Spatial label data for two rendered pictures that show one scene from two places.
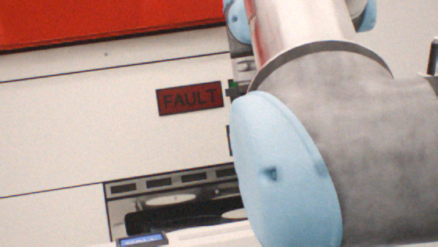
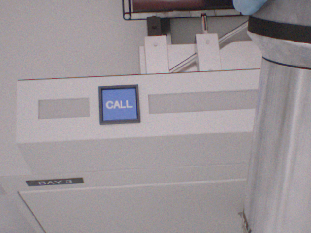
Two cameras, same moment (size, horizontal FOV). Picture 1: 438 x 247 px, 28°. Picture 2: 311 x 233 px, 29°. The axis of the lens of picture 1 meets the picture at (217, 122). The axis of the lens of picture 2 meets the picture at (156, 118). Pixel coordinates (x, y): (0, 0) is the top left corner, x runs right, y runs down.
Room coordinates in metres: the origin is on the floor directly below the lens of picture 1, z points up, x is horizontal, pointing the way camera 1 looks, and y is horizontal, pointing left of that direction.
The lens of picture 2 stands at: (0.60, 0.05, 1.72)
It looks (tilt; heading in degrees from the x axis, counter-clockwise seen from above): 67 degrees down; 0
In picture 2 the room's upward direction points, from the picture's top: 4 degrees clockwise
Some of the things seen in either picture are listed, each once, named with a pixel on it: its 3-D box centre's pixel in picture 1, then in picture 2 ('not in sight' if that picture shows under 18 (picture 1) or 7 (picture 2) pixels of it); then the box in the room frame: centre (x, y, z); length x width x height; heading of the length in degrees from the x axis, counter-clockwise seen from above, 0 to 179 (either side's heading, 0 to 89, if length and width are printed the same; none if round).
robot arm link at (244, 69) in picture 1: (254, 70); not in sight; (1.41, -0.07, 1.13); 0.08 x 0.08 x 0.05
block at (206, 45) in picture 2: not in sight; (208, 60); (1.05, -0.03, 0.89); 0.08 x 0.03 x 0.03; 8
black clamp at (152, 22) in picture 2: not in sight; (154, 28); (1.10, 0.06, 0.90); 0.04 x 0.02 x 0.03; 8
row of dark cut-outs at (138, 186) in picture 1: (227, 172); not in sight; (1.53, -0.01, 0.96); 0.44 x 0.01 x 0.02; 98
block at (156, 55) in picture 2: not in sight; (156, 62); (1.04, 0.05, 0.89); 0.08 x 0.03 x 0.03; 8
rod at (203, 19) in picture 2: not in sight; (204, 26); (1.11, -0.02, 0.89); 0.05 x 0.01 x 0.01; 8
